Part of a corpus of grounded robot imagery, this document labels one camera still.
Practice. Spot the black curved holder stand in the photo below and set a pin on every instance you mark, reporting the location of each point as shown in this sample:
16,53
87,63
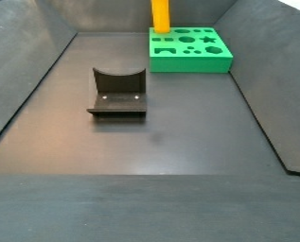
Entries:
121,93

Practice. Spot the green shape sorter board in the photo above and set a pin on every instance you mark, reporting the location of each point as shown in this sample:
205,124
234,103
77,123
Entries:
189,50

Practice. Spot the yellow rectangular block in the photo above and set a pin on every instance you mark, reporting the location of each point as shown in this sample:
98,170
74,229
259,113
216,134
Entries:
161,15

